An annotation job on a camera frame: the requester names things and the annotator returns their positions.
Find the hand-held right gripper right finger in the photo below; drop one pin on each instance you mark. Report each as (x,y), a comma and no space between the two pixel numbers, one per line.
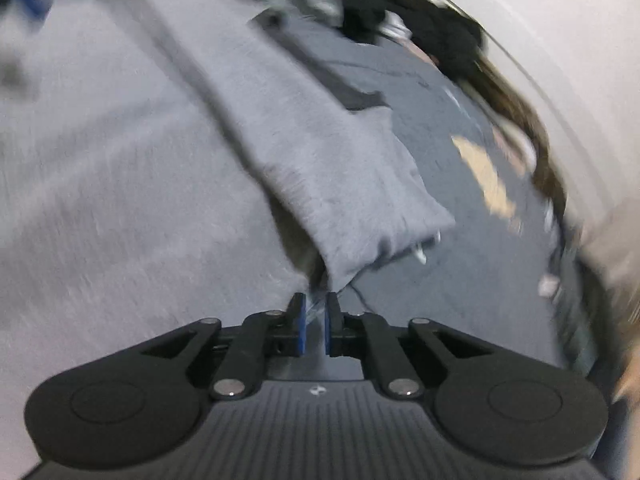
(329,322)

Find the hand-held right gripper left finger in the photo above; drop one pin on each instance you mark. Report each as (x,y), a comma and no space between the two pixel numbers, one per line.
(300,322)

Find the grey sweatshirt with dark trim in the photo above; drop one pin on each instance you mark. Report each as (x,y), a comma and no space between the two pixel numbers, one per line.
(325,185)

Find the black clothes pile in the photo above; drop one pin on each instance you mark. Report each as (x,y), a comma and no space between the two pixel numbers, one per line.
(370,0)

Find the blue-grey printed quilt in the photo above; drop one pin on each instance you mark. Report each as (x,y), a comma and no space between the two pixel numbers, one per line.
(475,270)

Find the white paper tag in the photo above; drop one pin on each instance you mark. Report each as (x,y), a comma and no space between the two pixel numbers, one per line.
(549,286)

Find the white sock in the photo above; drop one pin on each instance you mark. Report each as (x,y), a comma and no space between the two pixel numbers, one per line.
(399,27)

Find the black jacket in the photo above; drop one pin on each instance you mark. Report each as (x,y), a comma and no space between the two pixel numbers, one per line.
(450,40)

